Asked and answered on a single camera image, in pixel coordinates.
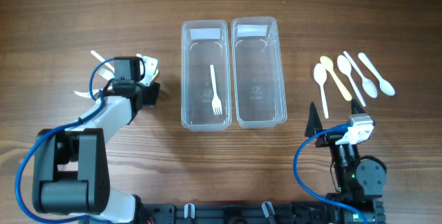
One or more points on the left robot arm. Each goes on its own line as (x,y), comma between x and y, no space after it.
(71,175)

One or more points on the white fork handle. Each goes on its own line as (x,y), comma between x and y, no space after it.
(101,59)

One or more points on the white spoon far left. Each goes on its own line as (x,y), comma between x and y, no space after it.
(320,76)

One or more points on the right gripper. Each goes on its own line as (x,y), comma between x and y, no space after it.
(314,124)

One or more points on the white spoon middle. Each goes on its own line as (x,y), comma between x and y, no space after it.
(345,68)

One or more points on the white spoon far right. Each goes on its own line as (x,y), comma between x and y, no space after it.
(385,86)

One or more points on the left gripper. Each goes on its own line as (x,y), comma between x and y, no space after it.
(151,98)

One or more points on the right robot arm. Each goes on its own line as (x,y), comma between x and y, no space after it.
(358,179)

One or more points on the yellow plastic spoon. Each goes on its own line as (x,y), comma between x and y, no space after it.
(329,67)

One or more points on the clear plastic container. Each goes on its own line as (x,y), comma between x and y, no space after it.
(258,73)
(204,42)

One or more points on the light blue plastic fork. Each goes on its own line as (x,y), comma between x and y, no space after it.
(106,74)

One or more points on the translucent white spoon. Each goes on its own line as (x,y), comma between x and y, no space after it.
(368,85)

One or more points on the left clear plastic container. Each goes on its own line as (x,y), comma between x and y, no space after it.
(204,42)

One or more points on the yellow plastic fork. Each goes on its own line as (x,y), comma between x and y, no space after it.
(157,72)

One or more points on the white fork diagonal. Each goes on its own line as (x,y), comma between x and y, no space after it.
(216,102)

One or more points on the right clear plastic container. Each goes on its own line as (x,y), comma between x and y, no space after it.
(258,73)

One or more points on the white fork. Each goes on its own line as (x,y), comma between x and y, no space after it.
(87,94)

